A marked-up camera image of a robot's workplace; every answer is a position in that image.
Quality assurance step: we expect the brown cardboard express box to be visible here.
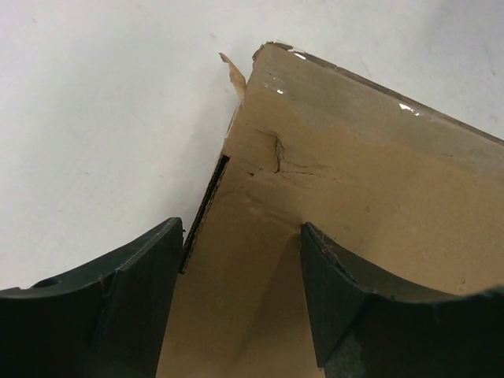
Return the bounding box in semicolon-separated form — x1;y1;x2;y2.
158;43;503;377

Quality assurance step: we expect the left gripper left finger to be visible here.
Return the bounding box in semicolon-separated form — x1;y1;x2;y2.
1;217;183;377

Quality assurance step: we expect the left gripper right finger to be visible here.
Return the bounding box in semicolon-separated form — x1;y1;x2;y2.
299;223;503;377

